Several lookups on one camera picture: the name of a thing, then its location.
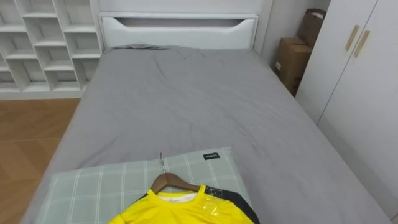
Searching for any grey bed with white headboard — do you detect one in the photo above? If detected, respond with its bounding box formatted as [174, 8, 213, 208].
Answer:
[19, 12, 393, 224]

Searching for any brown wooden clothes hanger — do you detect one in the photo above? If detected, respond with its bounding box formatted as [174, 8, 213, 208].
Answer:
[150, 152, 201, 195]

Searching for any yellow and black shirt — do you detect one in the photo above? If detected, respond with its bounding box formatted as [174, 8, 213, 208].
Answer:
[108, 184, 261, 224]

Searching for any large brown cardboard box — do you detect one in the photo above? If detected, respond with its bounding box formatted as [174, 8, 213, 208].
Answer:
[274, 37, 313, 97]

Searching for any green checked pillow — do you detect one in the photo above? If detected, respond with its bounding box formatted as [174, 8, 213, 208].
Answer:
[36, 147, 253, 224]

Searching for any open brown cardboard box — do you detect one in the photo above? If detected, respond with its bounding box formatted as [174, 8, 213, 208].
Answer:
[297, 8, 327, 49]

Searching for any white lattice shelf unit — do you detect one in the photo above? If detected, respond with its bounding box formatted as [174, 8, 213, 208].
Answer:
[0, 0, 104, 100]

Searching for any white wardrobe with wooden handles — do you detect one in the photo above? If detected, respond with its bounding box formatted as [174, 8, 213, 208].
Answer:
[294, 0, 398, 221]

